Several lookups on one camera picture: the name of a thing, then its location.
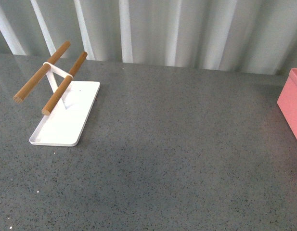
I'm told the white rack with wooden bars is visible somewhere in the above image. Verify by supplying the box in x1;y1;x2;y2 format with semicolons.
13;41;101;147

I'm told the white pleated curtain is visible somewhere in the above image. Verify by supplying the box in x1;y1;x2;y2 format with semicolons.
0;0;297;75

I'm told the pink plastic bin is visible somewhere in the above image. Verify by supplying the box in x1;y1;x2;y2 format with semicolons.
277;68;297;140

